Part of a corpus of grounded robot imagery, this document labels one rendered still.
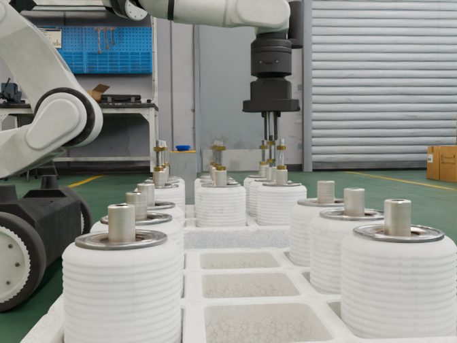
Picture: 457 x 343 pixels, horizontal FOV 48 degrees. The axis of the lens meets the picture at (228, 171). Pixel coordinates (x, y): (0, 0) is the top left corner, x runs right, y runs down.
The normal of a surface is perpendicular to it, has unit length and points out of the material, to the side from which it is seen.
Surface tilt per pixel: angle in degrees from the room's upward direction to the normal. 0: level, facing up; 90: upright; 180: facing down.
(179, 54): 90
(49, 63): 90
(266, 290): 90
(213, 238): 90
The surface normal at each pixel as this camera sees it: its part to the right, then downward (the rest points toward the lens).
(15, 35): 0.25, 0.43
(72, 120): 0.07, 0.05
